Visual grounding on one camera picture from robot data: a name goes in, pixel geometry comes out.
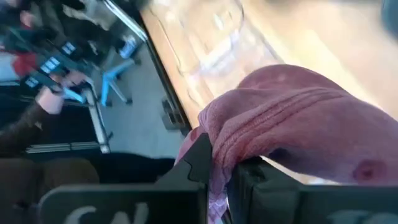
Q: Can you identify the person's hand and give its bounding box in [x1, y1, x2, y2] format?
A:
[58, 70, 90, 90]
[34, 85, 65, 115]

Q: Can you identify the black aluminium table frame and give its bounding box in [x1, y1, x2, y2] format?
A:
[135, 7, 192, 134]

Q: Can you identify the silver aluminium rail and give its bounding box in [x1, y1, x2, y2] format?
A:
[102, 0, 149, 42]
[83, 79, 113, 155]

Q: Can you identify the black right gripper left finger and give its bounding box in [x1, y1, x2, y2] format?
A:
[39, 133, 213, 224]

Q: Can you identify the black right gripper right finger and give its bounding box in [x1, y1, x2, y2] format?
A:
[228, 156, 398, 224]

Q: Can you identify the blue chair base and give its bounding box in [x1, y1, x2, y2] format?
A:
[99, 57, 142, 107]

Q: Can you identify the person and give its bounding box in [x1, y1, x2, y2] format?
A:
[0, 0, 53, 156]

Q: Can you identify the maroon baseball cap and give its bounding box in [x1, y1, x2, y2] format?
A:
[174, 63, 398, 224]

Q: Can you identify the clear plastic tray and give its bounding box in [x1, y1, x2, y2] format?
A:
[149, 0, 280, 103]

